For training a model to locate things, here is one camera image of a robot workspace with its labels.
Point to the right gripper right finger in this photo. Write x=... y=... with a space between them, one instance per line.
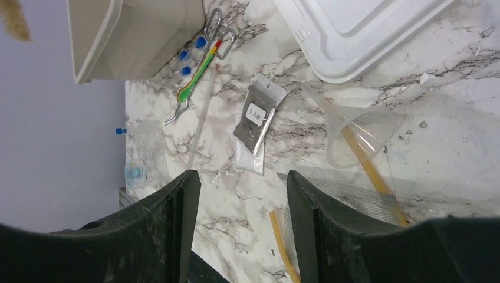
x=336 y=243

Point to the metal crucible tongs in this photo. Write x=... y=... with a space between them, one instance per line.
x=216 y=38

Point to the yellow rubber tube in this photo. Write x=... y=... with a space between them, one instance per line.
x=374 y=176

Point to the white plastic lid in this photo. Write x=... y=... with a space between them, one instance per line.
x=343 y=39

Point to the green yellow spoon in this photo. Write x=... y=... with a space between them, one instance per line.
x=184 y=94

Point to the blue cap vial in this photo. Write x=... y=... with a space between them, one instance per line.
x=185 y=71
x=200 y=43
x=184 y=55

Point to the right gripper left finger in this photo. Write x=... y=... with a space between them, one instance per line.
x=148 y=241

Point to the blue item in bag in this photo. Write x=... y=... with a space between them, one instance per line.
x=135 y=173

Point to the beige plastic bin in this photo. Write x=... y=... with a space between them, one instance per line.
x=129 y=40

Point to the clear glass pipette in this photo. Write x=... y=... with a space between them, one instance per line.
x=203 y=114

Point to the clear plastic funnel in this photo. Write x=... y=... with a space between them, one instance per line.
x=355 y=135

